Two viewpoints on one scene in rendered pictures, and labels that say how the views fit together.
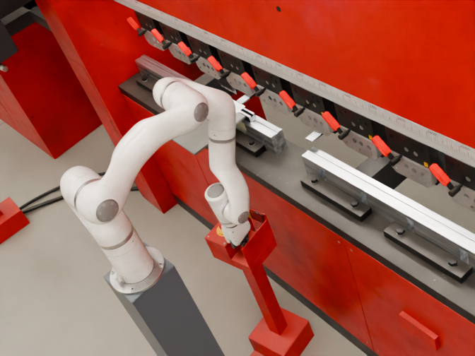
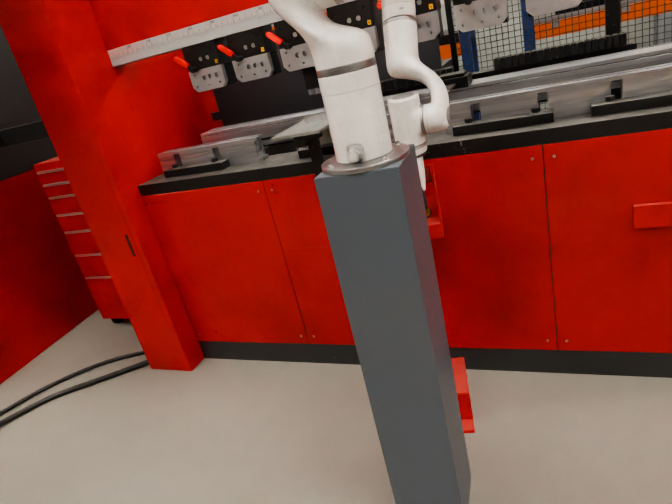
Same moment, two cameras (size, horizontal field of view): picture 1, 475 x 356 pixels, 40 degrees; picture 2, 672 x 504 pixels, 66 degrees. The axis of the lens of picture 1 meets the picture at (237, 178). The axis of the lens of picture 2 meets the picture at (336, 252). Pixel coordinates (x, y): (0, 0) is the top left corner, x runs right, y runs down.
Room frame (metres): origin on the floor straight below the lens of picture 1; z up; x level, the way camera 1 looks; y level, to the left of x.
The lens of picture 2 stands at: (0.76, 1.19, 1.25)
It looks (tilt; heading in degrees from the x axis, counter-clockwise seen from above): 22 degrees down; 321
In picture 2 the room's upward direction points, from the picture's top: 14 degrees counter-clockwise
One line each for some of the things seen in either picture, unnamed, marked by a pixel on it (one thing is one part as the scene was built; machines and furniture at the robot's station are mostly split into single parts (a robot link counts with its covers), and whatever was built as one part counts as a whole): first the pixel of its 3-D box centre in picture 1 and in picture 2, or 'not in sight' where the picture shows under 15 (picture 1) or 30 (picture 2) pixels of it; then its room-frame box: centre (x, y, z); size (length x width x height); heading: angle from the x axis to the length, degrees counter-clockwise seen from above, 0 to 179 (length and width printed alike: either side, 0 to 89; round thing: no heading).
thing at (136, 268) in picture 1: (126, 253); (356, 117); (1.53, 0.42, 1.09); 0.19 x 0.19 x 0.18
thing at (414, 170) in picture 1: (418, 150); not in sight; (1.31, -0.50, 1.26); 0.15 x 0.09 x 0.17; 24
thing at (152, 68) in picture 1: (169, 80); (211, 155); (2.70, 0.13, 0.92); 0.50 x 0.06 x 0.10; 24
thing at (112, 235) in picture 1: (94, 204); (318, 10); (1.56, 0.43, 1.30); 0.19 x 0.12 x 0.24; 24
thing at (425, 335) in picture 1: (419, 330); (663, 214); (1.20, -0.37, 0.59); 0.15 x 0.02 x 0.07; 24
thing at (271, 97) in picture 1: (278, 84); (415, 14); (1.85, -0.25, 1.26); 0.15 x 0.09 x 0.17; 24
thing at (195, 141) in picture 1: (207, 127); (311, 126); (2.14, 0.04, 1.00); 0.26 x 0.18 x 0.01; 114
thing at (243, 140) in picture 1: (237, 137); (338, 147); (2.14, -0.06, 0.89); 0.30 x 0.05 x 0.03; 24
